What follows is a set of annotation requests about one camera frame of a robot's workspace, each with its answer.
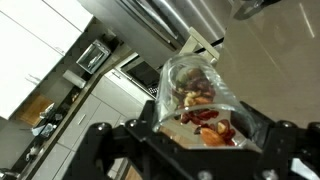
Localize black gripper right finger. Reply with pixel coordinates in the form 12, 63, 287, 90
232, 101, 320, 180

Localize silver toaster oven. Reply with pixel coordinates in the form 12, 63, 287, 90
75, 38, 112, 75

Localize stainless steel refrigerator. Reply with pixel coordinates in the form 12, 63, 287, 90
77, 0, 235, 72

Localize mixed nuts and dried fruit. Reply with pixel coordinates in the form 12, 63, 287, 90
172, 67, 238, 148

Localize wooden cutting board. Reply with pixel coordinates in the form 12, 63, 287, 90
14, 93, 55, 127

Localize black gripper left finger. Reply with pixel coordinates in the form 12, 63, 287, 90
62, 99, 254, 180

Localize white kitchen cabinets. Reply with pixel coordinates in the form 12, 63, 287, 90
31, 68, 155, 180
0, 0, 95, 121

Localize white paper towel roll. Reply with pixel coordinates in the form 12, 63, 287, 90
61, 68, 88, 90

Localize pile of dishes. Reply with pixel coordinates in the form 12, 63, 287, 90
31, 102, 64, 138

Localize white upper kitchen cabinets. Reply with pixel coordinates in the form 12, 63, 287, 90
0, 0, 95, 121

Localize white lower kitchen cabinets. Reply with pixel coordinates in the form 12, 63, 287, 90
31, 68, 155, 180

